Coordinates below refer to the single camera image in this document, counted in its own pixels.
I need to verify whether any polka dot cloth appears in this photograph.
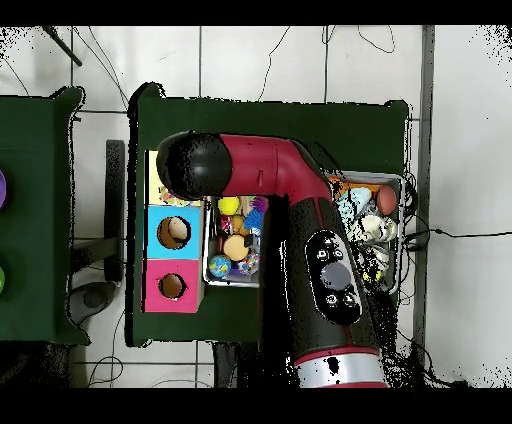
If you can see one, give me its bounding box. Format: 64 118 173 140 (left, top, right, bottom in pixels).
158 185 201 207

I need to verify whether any shallow mesh toy bin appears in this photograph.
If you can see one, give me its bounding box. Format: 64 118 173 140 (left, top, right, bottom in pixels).
202 170 404 296

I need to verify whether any wooden box with three holes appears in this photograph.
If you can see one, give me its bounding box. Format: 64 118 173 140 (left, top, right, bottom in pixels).
142 149 210 314

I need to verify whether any smooth yellow ball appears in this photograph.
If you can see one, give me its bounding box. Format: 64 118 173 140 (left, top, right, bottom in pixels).
217 195 240 215

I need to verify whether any tan round squishy toy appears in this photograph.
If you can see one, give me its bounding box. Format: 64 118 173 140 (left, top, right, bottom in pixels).
222 234 250 262

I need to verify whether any globe print ball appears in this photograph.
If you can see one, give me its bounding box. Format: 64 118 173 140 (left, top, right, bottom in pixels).
208 254 232 278

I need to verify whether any dark green tablecloth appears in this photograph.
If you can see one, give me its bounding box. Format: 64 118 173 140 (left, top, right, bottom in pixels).
125 81 411 348

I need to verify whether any light blue cloth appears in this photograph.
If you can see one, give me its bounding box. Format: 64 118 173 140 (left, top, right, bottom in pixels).
335 186 373 225

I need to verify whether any cream knitted cloth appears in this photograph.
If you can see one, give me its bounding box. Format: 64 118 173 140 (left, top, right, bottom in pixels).
351 214 387 243

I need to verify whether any brown toy football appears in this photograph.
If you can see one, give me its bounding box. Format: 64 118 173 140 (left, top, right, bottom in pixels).
375 184 398 217

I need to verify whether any black upright bar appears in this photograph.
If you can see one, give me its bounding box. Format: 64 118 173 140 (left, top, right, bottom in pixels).
104 139 126 283

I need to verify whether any grey floor base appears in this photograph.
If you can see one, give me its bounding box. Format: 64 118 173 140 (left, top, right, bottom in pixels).
67 281 118 325

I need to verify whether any green cloth side table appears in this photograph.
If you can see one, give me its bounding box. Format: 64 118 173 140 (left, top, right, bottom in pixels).
0 86 91 345

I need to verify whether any black rod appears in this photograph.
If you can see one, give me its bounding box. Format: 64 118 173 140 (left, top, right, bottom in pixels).
40 25 84 68

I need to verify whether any blue stringy ball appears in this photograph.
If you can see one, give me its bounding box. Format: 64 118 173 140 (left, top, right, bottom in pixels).
243 209 265 237

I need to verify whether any black cable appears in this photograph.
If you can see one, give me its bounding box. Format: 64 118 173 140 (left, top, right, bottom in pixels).
401 226 512 243

